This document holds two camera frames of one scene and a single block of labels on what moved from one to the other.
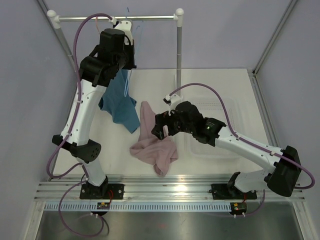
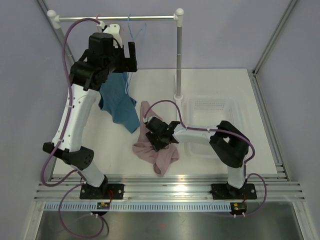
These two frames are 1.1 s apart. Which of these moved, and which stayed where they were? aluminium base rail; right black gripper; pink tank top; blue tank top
Moved: right black gripper
Stayed: pink tank top; blue tank top; aluminium base rail
